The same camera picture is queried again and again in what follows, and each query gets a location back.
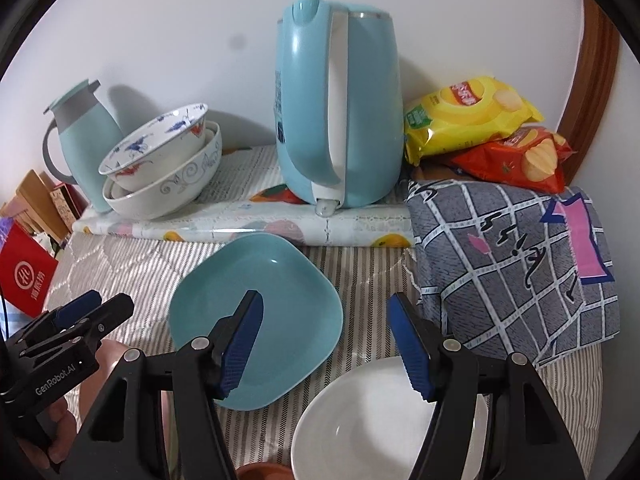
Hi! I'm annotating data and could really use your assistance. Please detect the person's left hand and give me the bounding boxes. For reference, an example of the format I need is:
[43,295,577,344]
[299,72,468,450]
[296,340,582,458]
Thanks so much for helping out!
[47,341,127,467]

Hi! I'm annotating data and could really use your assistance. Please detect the yellow chip bag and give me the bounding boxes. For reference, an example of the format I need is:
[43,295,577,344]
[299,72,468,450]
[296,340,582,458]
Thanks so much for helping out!
[403,76,544,166]

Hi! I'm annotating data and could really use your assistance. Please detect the light blue thermos jug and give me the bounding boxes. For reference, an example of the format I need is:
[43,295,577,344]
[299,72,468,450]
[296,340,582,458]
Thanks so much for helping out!
[41,79,126,213]

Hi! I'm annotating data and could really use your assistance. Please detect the red chip bag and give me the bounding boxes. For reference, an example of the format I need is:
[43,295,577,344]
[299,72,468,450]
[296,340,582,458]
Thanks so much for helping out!
[450,127,573,195]

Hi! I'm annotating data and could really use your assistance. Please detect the black cable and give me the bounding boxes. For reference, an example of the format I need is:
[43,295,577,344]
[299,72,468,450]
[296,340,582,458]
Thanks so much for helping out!
[0,285,11,341]

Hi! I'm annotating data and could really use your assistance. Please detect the plain white bowl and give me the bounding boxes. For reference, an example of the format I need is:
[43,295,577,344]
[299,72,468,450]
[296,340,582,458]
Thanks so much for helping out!
[291,355,493,480]

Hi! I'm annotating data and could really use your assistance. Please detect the light blue electric kettle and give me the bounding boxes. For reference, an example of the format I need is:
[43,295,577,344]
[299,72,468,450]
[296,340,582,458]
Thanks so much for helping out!
[272,0,405,218]

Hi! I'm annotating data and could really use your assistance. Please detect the brown wooden door frame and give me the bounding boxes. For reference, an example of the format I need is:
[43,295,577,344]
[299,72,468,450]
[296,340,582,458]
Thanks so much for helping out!
[552,0,621,188]

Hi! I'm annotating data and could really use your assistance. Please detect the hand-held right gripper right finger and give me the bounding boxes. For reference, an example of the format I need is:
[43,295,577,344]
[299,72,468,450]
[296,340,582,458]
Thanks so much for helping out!
[389,292,586,480]

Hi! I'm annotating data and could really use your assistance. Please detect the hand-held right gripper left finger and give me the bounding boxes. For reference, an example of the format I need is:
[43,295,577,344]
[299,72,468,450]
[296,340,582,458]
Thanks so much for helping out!
[75,290,263,480]

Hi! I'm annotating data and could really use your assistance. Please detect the dark red box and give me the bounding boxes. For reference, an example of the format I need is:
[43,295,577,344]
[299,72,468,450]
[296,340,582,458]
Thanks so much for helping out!
[50,182,88,226]

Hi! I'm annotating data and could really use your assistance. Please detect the fruit print tablecloth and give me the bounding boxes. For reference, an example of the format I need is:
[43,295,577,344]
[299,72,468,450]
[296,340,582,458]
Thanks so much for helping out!
[72,145,416,248]

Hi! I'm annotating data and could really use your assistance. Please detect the grey checked folded cloth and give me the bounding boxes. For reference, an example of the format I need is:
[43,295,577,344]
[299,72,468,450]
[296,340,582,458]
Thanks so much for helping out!
[404,179,621,366]

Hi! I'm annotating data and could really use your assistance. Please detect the brown cardboard boxes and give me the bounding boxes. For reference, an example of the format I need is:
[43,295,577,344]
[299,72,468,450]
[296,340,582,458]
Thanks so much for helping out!
[15,170,71,243]

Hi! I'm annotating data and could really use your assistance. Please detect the red paper bag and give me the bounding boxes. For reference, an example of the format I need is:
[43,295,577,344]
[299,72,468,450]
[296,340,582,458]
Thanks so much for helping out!
[0,222,59,318]

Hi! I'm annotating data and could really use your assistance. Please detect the brown bowl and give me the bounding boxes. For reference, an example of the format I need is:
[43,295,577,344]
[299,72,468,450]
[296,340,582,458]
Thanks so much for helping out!
[235,461,296,480]

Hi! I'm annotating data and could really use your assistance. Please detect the blue red floral bowl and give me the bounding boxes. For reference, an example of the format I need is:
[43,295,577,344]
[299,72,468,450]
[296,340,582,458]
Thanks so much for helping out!
[97,102,209,192]

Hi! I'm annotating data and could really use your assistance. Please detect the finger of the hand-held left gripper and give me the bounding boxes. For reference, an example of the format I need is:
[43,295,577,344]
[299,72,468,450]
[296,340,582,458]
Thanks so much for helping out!
[20,290,101,342]
[64,294,135,347]

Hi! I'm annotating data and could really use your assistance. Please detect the teal square plate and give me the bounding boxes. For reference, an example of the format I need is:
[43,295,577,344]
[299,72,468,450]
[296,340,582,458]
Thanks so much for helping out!
[167,233,345,411]

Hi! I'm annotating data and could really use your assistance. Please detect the white bowl grey swirl print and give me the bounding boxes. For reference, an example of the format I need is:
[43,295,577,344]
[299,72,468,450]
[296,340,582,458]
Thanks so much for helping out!
[102,121,223,221]

